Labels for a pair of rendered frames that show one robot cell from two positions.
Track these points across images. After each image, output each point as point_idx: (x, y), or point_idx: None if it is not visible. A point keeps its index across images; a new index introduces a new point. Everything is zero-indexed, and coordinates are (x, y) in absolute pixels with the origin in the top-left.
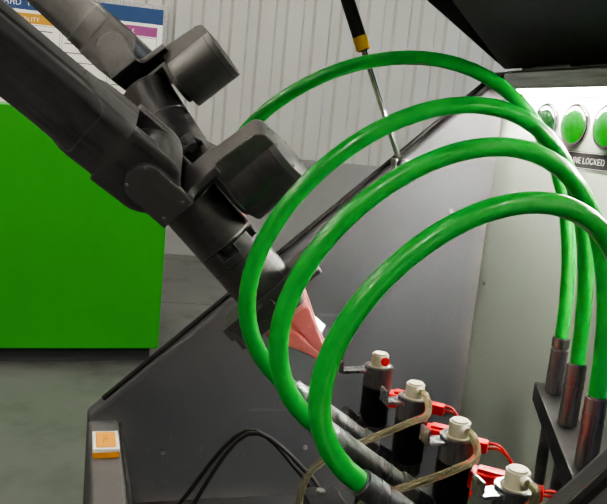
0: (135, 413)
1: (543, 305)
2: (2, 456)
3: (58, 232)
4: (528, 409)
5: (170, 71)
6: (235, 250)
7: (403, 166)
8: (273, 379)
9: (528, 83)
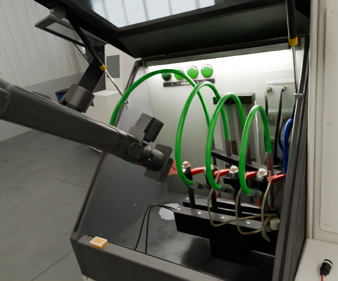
0: (88, 228)
1: (186, 127)
2: None
3: None
4: (191, 156)
5: (74, 105)
6: (151, 155)
7: (216, 112)
8: (210, 182)
9: (158, 64)
